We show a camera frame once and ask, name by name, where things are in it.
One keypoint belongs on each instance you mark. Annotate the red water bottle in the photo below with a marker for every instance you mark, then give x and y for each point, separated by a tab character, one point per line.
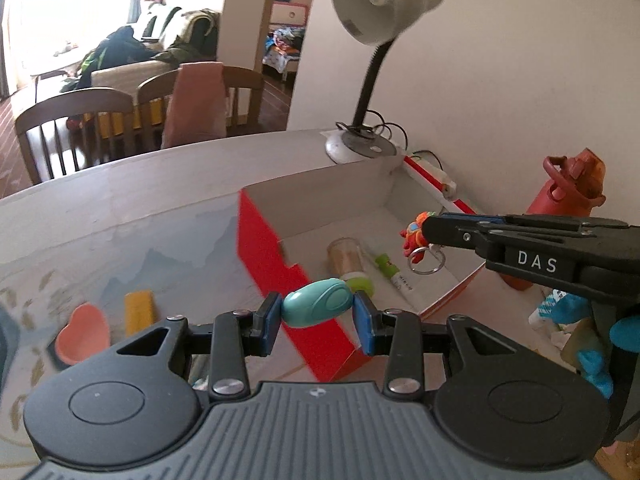
555	195

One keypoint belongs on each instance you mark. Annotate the yellow box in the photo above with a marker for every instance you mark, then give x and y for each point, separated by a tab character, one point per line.
140	312

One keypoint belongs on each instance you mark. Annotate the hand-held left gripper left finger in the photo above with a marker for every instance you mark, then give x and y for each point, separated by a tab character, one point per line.
270	325

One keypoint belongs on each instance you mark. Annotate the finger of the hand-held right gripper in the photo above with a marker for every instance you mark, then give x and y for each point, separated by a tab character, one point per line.
450	232

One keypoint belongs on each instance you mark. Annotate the printed table mat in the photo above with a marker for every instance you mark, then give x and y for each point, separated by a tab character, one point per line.
175	260

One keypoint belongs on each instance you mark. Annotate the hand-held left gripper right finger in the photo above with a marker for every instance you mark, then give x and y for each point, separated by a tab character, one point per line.
364	327

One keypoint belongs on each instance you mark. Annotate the pink cloth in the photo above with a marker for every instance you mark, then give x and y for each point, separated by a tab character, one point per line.
195	105

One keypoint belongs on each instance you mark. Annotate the pink heart dish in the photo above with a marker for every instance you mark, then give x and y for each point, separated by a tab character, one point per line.
82	337

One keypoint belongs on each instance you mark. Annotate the blue white packet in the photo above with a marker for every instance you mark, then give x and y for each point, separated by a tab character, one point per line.
547	310

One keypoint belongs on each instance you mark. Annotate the clear jar with green lid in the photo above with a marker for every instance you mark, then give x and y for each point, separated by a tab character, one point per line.
345	257

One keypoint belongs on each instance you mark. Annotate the white round table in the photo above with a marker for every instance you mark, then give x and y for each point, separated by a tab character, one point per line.
55	65

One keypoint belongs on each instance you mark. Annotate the grey desk lamp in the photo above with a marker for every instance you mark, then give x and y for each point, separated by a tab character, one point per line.
372	2

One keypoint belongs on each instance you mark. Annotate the bed with colourful bedding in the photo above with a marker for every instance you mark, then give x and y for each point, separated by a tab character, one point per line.
282	47

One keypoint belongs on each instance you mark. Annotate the green white blanket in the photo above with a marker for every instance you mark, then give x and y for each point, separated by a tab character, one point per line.
192	32

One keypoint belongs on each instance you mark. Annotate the dark wooden chair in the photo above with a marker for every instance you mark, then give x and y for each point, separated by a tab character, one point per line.
245	85
75	105

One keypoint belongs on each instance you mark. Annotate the green and white tube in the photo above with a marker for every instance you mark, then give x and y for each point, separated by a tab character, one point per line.
392	272

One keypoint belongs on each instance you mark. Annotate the teal oval plastic case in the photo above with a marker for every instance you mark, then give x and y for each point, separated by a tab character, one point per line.
317	304

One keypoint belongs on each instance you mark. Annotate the beige sofa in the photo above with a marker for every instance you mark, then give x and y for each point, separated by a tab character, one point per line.
120	72

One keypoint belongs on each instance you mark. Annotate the orange red toy figure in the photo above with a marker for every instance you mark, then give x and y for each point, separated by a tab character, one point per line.
414	232

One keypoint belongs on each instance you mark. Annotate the red and white cardboard box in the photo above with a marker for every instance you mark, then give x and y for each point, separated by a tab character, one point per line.
262	235

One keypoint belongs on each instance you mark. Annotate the white power strip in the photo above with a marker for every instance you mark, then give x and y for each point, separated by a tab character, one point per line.
440	175

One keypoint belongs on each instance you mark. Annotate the dark clothes pile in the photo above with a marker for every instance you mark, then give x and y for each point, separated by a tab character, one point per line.
120	45

